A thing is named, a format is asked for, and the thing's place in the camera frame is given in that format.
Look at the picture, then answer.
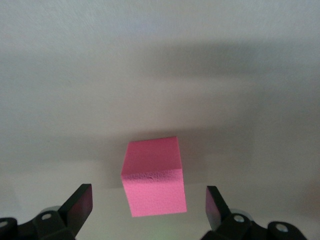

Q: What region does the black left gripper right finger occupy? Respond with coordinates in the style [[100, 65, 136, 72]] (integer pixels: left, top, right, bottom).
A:
[[201, 184, 308, 240]]

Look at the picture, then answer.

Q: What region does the red foam cube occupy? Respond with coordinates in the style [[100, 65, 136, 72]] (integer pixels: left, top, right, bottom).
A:
[[120, 136, 188, 218]]

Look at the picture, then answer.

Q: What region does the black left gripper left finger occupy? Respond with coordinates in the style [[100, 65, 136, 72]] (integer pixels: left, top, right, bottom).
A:
[[0, 183, 94, 240]]

